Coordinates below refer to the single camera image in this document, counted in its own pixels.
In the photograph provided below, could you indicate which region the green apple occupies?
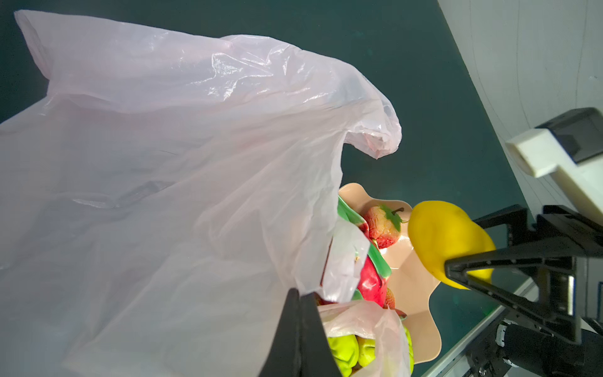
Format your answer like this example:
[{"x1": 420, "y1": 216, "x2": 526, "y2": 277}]
[{"x1": 327, "y1": 324, "x2": 416, "y2": 377}]

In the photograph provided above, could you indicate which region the green table mat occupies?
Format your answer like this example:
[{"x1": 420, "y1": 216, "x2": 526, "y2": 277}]
[{"x1": 0, "y1": 0, "x2": 538, "y2": 377}]

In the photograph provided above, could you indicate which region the pink plastic bag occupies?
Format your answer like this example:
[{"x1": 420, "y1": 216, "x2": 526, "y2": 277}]
[{"x1": 1, "y1": 10, "x2": 402, "y2": 376}]

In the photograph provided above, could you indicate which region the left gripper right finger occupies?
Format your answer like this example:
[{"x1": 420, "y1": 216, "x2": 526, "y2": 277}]
[{"x1": 301, "y1": 295, "x2": 342, "y2": 377}]

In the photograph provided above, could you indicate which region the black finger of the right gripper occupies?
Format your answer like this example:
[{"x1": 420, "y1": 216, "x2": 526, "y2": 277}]
[{"x1": 444, "y1": 237, "x2": 582, "y2": 344}]

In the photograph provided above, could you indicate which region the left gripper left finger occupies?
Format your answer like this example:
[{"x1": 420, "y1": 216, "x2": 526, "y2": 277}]
[{"x1": 259, "y1": 288, "x2": 301, "y2": 377}]

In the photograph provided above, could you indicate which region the pink green dragon fruit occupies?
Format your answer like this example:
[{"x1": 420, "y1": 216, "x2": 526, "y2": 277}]
[{"x1": 316, "y1": 198, "x2": 392, "y2": 307}]

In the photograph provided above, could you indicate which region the peach wavy fruit plate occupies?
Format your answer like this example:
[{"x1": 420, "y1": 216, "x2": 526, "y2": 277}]
[{"x1": 339, "y1": 183, "x2": 442, "y2": 364}]

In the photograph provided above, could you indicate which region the small strawberry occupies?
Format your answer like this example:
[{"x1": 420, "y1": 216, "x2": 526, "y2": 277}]
[{"x1": 364, "y1": 204, "x2": 406, "y2": 250}]

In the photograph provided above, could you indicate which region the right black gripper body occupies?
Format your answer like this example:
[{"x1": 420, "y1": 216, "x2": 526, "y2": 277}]
[{"x1": 473, "y1": 205, "x2": 602, "y2": 376}]

